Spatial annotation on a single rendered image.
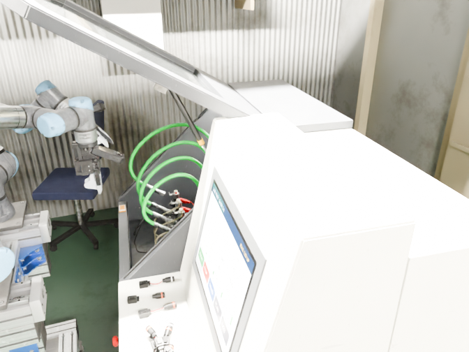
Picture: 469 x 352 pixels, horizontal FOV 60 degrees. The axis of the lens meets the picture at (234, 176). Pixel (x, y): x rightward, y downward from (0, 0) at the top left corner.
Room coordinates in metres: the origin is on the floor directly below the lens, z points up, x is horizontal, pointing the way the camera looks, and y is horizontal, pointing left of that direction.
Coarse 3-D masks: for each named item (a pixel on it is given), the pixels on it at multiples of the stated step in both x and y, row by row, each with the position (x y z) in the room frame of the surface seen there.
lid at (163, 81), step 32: (0, 0) 1.14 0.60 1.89; (32, 0) 1.19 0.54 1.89; (64, 0) 1.73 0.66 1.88; (64, 32) 1.11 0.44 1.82; (96, 32) 1.40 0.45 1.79; (128, 32) 1.82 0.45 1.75; (128, 64) 1.15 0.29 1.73; (160, 64) 1.46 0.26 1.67; (192, 96) 1.20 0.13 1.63; (224, 96) 1.37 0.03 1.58
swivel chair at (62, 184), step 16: (96, 112) 3.06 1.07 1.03; (48, 176) 2.98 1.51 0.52; (64, 176) 2.98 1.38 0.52; (80, 176) 2.98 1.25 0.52; (48, 192) 2.70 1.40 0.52; (64, 192) 2.70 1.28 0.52; (80, 192) 2.70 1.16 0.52; (96, 192) 2.77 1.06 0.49; (80, 208) 2.92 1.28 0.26; (64, 224) 2.95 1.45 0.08; (80, 224) 2.91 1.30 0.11; (96, 224) 2.96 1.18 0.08; (96, 240) 2.71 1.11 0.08
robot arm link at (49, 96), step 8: (48, 80) 1.65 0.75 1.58; (40, 88) 1.62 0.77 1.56; (48, 88) 1.62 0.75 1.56; (56, 88) 1.64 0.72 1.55; (40, 96) 1.62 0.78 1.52; (48, 96) 1.61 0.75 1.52; (56, 96) 1.61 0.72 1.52; (64, 96) 1.64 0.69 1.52; (48, 104) 1.61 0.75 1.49; (56, 104) 1.60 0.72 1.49
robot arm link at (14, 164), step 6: (0, 150) 1.62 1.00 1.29; (0, 156) 1.60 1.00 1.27; (6, 156) 1.63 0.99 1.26; (12, 156) 1.67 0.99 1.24; (0, 162) 1.58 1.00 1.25; (6, 162) 1.61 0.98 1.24; (12, 162) 1.64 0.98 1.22; (6, 168) 1.58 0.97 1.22; (12, 168) 1.62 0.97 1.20; (12, 174) 1.61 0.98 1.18
